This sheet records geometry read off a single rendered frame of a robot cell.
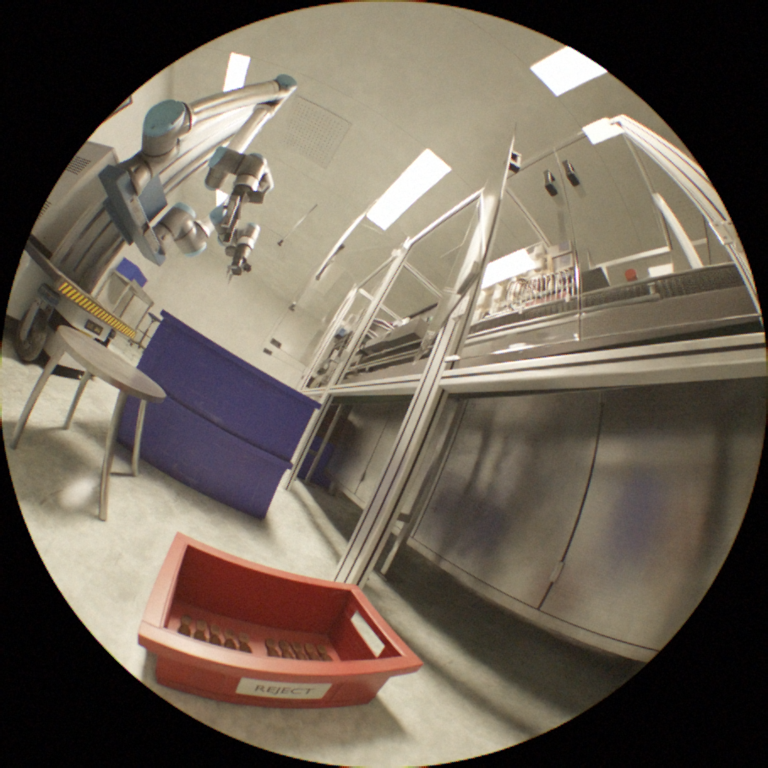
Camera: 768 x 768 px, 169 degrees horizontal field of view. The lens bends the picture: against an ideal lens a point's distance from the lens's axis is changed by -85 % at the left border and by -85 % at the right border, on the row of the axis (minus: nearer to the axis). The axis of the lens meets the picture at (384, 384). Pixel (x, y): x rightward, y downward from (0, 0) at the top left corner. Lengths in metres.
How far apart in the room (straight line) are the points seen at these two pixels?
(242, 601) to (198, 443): 0.52
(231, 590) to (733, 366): 0.72
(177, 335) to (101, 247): 0.85
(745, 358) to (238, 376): 1.05
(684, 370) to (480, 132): 2.26
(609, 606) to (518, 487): 0.41
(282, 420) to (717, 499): 1.13
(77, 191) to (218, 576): 1.45
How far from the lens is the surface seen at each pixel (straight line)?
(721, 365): 0.42
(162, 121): 1.13
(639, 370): 0.40
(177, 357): 0.85
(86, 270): 1.56
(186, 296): 6.42
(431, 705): 0.51
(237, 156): 1.09
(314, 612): 0.49
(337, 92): 2.80
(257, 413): 0.81
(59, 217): 1.48
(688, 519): 0.68
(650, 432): 0.71
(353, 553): 0.64
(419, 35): 2.48
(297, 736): 0.39
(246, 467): 0.83
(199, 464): 0.85
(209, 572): 0.42
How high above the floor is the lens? 0.34
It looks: 16 degrees up
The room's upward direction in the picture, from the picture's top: 25 degrees clockwise
